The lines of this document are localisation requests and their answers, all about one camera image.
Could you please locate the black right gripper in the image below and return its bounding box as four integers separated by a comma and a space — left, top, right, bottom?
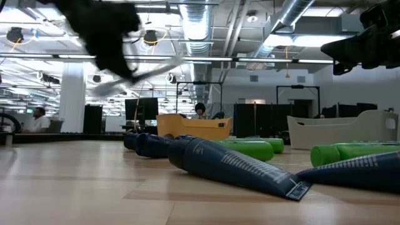
321, 0, 400, 70

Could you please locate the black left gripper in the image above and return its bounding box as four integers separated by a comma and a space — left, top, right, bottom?
84, 27, 147, 85

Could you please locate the clear-wrapped toothbrush pack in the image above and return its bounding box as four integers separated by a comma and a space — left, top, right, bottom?
92, 57, 186, 97

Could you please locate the dark blue toiletry tube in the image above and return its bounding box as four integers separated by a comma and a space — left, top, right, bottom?
296, 151, 400, 194
135, 132, 173, 159
123, 132, 141, 151
167, 134, 313, 201

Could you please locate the small green bottle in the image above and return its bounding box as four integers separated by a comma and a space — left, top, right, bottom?
214, 139, 275, 163
310, 142, 400, 168
231, 137, 284, 154

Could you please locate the black computer monitor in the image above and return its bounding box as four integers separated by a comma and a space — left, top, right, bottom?
124, 97, 159, 121

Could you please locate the black cabinet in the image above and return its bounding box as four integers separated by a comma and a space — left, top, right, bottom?
82, 104, 103, 134

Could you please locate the black room partition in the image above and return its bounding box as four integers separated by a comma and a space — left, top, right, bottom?
233, 99, 320, 140
321, 102, 378, 119

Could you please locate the white square pillar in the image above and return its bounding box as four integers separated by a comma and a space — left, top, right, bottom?
59, 62, 87, 134

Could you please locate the yellow plastic bin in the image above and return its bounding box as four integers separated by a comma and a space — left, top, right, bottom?
156, 113, 233, 141

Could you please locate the grey plastic bin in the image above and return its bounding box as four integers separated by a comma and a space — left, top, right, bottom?
287, 109, 399, 150

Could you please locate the long ceiling light strip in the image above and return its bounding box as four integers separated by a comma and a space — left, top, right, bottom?
0, 53, 334, 65

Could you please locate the black wheel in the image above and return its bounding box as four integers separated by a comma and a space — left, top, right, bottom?
0, 112, 23, 134

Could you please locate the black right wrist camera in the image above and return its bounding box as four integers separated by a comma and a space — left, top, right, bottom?
332, 60, 357, 76

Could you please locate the black ceiling cable reel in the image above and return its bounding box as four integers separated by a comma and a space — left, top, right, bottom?
142, 29, 168, 48

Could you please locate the black gantry frame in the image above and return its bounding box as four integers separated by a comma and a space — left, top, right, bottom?
276, 84, 321, 111

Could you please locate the silver ventilation duct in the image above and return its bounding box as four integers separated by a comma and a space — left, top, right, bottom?
249, 0, 316, 63
179, 0, 214, 104

